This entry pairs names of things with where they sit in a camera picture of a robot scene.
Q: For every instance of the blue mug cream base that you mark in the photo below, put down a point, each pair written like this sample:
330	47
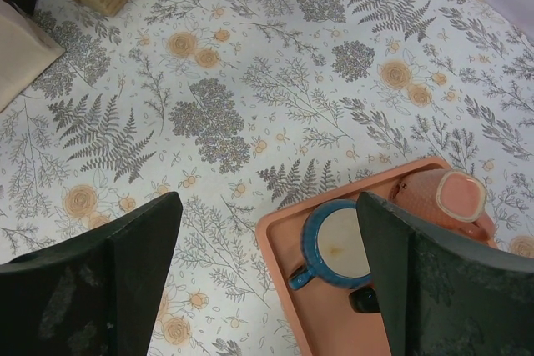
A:
332	247

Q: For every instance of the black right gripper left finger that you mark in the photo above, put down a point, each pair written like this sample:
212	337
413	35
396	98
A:
95	294

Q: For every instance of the orange mug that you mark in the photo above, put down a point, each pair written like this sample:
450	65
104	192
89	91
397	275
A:
364	300

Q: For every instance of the salmon pink tray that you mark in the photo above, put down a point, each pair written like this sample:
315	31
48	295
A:
319	314

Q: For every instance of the cream tote bag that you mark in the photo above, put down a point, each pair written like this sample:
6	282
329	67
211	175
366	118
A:
26	50

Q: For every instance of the salmon textured mug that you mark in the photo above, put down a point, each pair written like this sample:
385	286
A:
449	198

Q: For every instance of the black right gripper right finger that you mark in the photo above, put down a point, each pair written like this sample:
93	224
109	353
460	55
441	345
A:
443	294

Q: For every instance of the floral table mat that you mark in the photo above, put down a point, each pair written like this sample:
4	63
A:
245	106

